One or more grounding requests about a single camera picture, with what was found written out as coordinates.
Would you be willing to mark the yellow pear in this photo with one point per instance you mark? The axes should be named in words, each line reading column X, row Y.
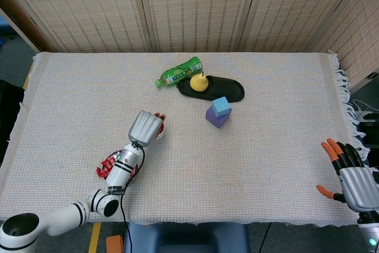
column 199, row 84

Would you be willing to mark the orange block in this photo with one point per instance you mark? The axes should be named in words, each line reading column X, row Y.
column 115, row 244

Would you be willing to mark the round metal plate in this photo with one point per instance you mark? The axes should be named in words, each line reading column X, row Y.
column 114, row 155

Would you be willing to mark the grey metal bracket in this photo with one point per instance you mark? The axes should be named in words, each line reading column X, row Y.
column 373, row 76

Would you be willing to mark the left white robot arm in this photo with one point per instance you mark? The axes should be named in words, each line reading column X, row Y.
column 124, row 164

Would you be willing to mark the black equipment box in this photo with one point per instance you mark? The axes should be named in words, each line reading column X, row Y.
column 371, row 134

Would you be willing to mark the white paper cup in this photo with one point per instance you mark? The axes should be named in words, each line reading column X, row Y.
column 160, row 137

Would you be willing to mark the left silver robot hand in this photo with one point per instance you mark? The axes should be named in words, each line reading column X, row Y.
column 143, row 128

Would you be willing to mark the blue object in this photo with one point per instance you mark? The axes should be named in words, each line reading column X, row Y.
column 4, row 26

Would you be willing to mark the black oval plate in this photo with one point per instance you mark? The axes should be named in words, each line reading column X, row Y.
column 228, row 90

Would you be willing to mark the purple foam cube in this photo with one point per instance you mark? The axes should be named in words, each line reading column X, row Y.
column 216, row 121

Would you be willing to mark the green plastic drink bottle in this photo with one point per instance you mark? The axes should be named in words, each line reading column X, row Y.
column 177, row 75

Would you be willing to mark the woven folding screen panel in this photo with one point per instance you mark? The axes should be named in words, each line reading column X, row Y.
column 361, row 28
column 296, row 7
column 201, row 7
column 89, row 7

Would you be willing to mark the light blue foam cube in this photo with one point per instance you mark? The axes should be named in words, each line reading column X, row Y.
column 221, row 106

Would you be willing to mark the white woven tablecloth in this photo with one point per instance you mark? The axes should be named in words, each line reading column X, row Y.
column 237, row 161

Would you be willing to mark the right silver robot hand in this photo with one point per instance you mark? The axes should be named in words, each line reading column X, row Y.
column 359, row 188

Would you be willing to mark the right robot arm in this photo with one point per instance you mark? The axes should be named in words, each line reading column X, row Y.
column 370, row 229

